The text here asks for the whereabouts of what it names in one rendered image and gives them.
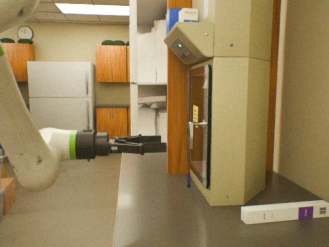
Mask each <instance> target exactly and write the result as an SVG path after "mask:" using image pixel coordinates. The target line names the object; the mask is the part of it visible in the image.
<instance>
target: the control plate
mask: <svg viewBox="0 0 329 247"><path fill-rule="evenodd" d="M179 45H180V46H181V47H180V46H179ZM177 46H178V47H179V48H178V47H177ZM170 47H171V48H172V49H173V50H174V51H175V52H176V54H177V55H178V56H179V57H180V58H181V56H183V55H182V53H183V54H184V55H185V54H186V53H189V54H187V55H186V57H187V58H185V57H184V56H183V57H184V58H181V59H182V60H183V61H184V62H185V63H186V62H188V61H191V60H192V59H194V58H196V57H194V55H193V54H192V53H191V52H190V51H189V50H188V49H187V48H186V47H185V46H184V44H183V43H182V42H181V41H180V40H179V39H177V40H176V41H175V42H174V43H173V44H172V45H171V46H170Z"/></svg>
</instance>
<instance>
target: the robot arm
mask: <svg viewBox="0 0 329 247"><path fill-rule="evenodd" d="M38 3H39V0H0V33H1V32H3V31H5V30H7V29H9V28H11V27H14V26H16V25H18V24H20V23H22V22H24V21H26V20H27V19H29V18H30V17H31V16H32V15H33V13H35V11H36V8H37V6H38ZM86 126H87V127H86V129H85V130H60V129H55V128H43V129H40V130H38V129H37V127H36V125H35V123H34V121H33V118H32V117H31V115H30V113H29V111H28V109H27V107H26V105H25V102H24V100H23V97H22V94H21V92H20V90H19V88H18V86H17V83H16V80H15V77H14V74H13V71H12V68H11V66H10V64H9V61H8V58H7V56H6V53H5V51H4V48H3V45H2V44H1V41H0V144H1V145H2V147H3V149H4V151H5V153H6V155H7V157H8V159H9V161H10V163H11V166H12V168H13V171H14V173H15V176H16V179H17V181H18V183H19V184H20V185H21V186H22V187H24V188H26V189H28V190H31V191H41V190H45V189H47V188H49V187H50V186H51V185H53V184H54V182H55V181H56V180H57V178H58V176H59V172H60V166H61V162H62V161H63V160H88V162H90V159H95V158H96V155H97V156H109V150H111V152H112V153H114V152H120V153H132V154H141V155H144V153H166V152H167V143H166V142H161V135H144V136H142V134H139V135H134V136H123V137H113V139H110V138H109V133H107V132H105V133H97V134H96V131H95V130H93V129H90V127H89V125H86Z"/></svg>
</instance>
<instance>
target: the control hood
mask: <svg viewBox="0 0 329 247"><path fill-rule="evenodd" d="M177 39H179V40H180V41H181V42H182V43H183V44H184V46H185V47H186V48H187V49H188V50H189V51H190V52H191V53H192V54H193V55H194V57H196V58H194V59H192V60H191V61H188V62H186V63H185V62H184V61H183V60H182V59H181V58H180V57H179V56H178V55H177V54H176V52H175V51H174V50H173V49H172V48H171V47H170V46H171V45H172V44H173V43H174V42H175V41H176V40H177ZM163 41H164V43H165V44H166V45H167V46H168V47H169V48H170V49H171V50H172V51H173V52H174V53H175V54H176V55H177V56H178V57H179V58H180V60H181V61H182V62H183V64H184V65H192V64H195V63H198V62H201V61H202V60H205V59H208V58H211V57H212V56H213V42H214V24H213V22H206V23H194V22H177V23H176V24H175V25H174V27H173V28H172V29H171V31H170V32H169V33H168V35H167V36H166V37H165V39H164V40H163Z"/></svg>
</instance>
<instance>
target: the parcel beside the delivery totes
mask: <svg viewBox="0 0 329 247"><path fill-rule="evenodd" d="M2 188H5V194H4V208H3V215H6V214H7V212H8V211H9V210H10V208H11V206H12V205H13V204H14V203H15V201H16V191H15V178H5V179H1V189H2Z"/></svg>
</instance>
